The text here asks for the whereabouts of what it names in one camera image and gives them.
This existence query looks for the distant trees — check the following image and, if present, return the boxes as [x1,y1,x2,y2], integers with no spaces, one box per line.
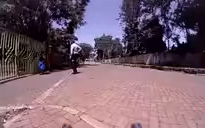
[93,33,124,61]

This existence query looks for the person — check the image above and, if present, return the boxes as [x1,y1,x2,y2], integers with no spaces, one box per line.
[69,39,83,75]

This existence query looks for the red brick path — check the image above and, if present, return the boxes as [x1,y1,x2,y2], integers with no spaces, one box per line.
[3,62,205,128]

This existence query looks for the blue object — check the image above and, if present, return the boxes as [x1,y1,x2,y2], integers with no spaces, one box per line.
[37,54,48,75]

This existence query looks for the row of dark trees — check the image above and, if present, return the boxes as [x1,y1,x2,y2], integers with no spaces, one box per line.
[118,0,205,58]

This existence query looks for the pale kerb strip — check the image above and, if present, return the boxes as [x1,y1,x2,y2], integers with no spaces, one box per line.
[0,78,106,128]

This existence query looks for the robot's own part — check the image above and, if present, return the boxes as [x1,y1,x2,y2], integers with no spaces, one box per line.
[130,122,143,128]
[61,123,73,128]

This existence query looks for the dark trees over fence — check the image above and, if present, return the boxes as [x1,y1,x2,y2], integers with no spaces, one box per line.
[0,0,91,70]

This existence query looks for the grey asphalt road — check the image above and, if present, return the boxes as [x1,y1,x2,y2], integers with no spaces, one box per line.
[0,68,74,108]

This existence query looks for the roadside verge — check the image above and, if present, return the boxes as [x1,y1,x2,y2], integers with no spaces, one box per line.
[122,63,205,76]

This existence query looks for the patterned metal fence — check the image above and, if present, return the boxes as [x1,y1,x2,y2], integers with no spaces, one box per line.
[0,22,48,84]

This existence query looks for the grey boundary wall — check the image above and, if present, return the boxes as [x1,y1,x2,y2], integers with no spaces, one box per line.
[102,49,205,70]

